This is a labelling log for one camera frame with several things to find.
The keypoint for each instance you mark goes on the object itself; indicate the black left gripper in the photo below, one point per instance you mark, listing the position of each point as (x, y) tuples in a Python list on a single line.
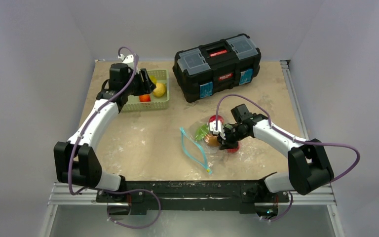
[(145, 87)]

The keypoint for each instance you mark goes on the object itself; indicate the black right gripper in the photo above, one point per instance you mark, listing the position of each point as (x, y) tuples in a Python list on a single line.
[(227, 137)]

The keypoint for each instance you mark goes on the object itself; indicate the yellow fake pear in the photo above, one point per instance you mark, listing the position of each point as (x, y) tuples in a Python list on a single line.
[(159, 90)]

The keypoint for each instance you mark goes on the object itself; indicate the clear zip top bag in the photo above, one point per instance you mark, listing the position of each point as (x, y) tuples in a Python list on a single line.
[(201, 146)]

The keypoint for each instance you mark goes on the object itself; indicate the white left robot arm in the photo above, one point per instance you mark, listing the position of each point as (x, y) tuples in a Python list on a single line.
[(76, 162)]

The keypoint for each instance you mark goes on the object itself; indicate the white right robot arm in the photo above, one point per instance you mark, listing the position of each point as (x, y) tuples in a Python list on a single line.
[(308, 164)]

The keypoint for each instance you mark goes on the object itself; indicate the red fake tomato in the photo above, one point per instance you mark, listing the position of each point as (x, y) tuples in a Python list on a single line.
[(234, 150)]

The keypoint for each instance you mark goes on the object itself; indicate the brown orange fake fruit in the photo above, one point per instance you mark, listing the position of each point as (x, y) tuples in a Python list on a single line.
[(211, 140)]

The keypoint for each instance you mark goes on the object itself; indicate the red fake apple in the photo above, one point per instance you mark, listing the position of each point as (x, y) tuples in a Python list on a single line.
[(218, 117)]

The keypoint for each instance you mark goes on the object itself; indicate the green perforated plastic basket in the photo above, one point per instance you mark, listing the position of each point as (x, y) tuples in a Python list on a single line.
[(156, 103)]

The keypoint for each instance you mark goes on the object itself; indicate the black plastic toolbox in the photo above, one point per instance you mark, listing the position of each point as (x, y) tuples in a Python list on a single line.
[(211, 68)]

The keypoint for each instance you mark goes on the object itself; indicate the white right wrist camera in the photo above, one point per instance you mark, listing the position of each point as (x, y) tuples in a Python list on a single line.
[(216, 128)]

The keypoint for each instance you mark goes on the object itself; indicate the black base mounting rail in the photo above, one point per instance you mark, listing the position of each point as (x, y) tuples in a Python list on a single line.
[(243, 196)]

